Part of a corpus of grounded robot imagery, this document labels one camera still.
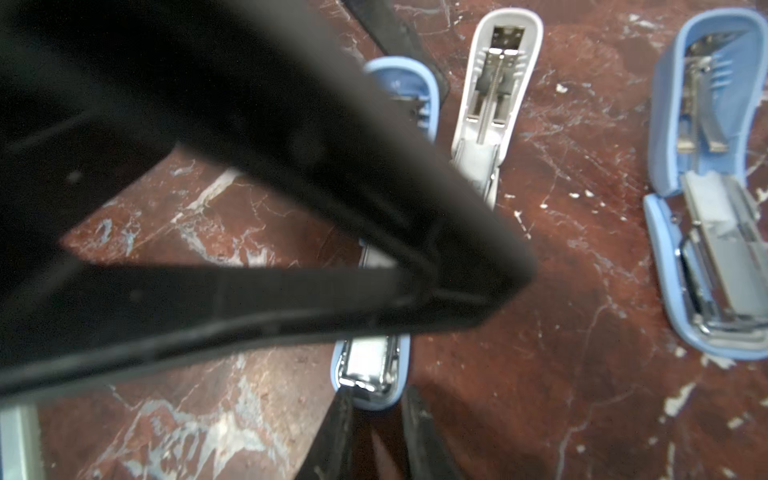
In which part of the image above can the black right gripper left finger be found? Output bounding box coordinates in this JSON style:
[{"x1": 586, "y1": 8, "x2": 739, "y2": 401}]
[{"x1": 294, "y1": 387, "x2": 355, "y2": 480}]

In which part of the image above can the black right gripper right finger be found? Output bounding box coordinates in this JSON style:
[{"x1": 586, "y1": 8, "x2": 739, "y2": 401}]
[{"x1": 401, "y1": 386, "x2": 464, "y2": 480}]

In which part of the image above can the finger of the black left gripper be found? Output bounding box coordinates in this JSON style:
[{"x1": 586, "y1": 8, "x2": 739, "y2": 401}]
[
  {"x1": 1, "y1": 263, "x2": 494, "y2": 402},
  {"x1": 1, "y1": 1, "x2": 536, "y2": 300}
]

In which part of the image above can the blue stapler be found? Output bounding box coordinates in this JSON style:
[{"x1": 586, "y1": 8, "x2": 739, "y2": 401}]
[
  {"x1": 451, "y1": 8, "x2": 544, "y2": 208},
  {"x1": 330, "y1": 56, "x2": 440, "y2": 411},
  {"x1": 643, "y1": 8, "x2": 767, "y2": 361}
]

